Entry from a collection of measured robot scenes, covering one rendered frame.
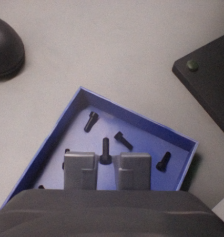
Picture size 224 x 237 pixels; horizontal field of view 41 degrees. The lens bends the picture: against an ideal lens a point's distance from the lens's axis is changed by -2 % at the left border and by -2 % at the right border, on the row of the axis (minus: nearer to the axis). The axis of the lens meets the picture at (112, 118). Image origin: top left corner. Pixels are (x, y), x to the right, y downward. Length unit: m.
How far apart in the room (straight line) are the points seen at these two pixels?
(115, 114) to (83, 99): 0.03
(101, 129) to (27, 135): 0.06
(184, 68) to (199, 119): 0.05
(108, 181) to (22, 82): 0.11
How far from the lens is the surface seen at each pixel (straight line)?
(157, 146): 0.24
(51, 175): 0.23
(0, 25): 0.28
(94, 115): 0.24
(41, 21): 0.32
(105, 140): 0.18
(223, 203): 0.25
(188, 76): 0.27
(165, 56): 0.29
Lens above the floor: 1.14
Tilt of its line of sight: 64 degrees down
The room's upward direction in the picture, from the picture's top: 5 degrees clockwise
